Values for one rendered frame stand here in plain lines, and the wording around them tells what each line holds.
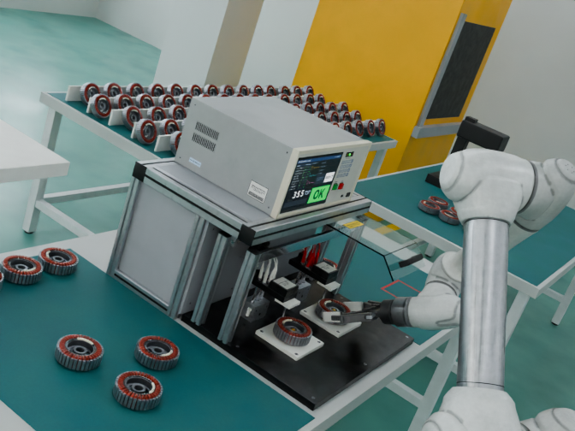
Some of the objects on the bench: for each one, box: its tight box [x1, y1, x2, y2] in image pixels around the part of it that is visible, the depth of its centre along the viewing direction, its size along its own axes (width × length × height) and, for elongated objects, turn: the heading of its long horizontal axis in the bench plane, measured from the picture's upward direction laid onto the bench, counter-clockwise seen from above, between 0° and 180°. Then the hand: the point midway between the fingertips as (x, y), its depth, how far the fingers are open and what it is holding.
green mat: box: [0, 248, 315, 431], centre depth 192 cm, size 94×61×1 cm, turn 17°
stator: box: [315, 298, 352, 325], centre depth 244 cm, size 11×11×4 cm
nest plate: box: [255, 322, 324, 361], centre depth 225 cm, size 15×15×1 cm
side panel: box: [106, 176, 206, 320], centre depth 220 cm, size 28×3×32 cm, turn 17°
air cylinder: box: [240, 295, 270, 322], centre depth 230 cm, size 5×8×6 cm
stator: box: [55, 334, 104, 371], centre depth 187 cm, size 11×11×4 cm
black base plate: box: [181, 271, 414, 411], centre depth 236 cm, size 47×64×2 cm
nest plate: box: [299, 303, 362, 338], centre depth 245 cm, size 15×15×1 cm
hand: (336, 311), depth 243 cm, fingers open, 13 cm apart
